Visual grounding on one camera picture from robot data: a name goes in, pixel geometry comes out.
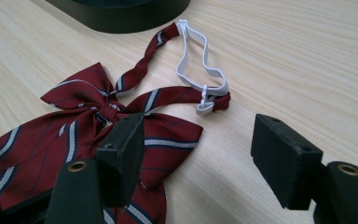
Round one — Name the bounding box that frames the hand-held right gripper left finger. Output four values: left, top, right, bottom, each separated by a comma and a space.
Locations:
45, 112, 146, 224

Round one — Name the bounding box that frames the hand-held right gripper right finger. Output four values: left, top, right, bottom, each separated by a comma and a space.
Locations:
250, 113, 358, 224

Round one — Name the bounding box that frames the dark red striped bow tie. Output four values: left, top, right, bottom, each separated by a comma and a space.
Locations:
0, 20, 232, 224

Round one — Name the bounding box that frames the black round base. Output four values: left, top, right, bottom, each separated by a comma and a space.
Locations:
45, 0, 191, 35

